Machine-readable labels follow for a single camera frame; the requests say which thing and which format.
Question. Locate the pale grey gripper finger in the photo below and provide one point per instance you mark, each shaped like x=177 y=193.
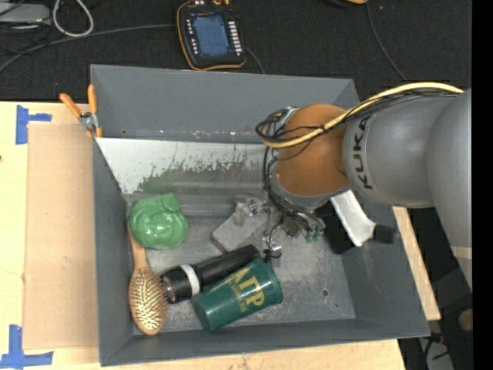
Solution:
x=242 y=234
x=246 y=209

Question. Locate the black bottle with white band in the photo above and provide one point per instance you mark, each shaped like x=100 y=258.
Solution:
x=215 y=268

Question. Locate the dark green cup gold print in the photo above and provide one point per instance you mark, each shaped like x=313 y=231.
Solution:
x=239 y=295

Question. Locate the green toy lettuce head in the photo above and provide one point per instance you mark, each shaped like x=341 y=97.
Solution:
x=158 y=222

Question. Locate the grey metal bin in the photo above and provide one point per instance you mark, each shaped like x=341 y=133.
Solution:
x=231 y=102

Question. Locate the wooden hairbrush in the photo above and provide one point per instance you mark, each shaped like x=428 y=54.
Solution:
x=147 y=303

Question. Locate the brown cardboard board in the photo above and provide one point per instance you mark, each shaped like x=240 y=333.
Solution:
x=58 y=226

